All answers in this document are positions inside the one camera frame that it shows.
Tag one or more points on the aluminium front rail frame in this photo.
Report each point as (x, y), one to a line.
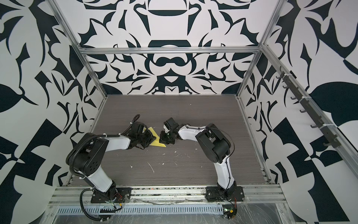
(158, 195)

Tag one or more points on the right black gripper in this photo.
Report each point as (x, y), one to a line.
(162, 139)

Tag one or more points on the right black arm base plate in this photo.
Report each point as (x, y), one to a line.
(219, 194)

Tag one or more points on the black wall hook rail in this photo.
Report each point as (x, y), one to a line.
(310, 107)

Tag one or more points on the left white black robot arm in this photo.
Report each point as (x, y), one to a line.
(86, 157)

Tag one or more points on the small green-lit electronics box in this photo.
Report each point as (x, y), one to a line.
(229, 211)

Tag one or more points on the yellow square paper sheet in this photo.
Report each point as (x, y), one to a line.
(156, 142)

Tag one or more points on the white slotted cable duct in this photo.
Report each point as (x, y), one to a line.
(216, 209)

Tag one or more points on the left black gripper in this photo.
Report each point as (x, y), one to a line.
(152, 138)

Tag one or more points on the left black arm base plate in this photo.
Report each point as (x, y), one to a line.
(118, 195)

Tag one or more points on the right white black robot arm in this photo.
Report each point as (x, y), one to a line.
(213, 143)

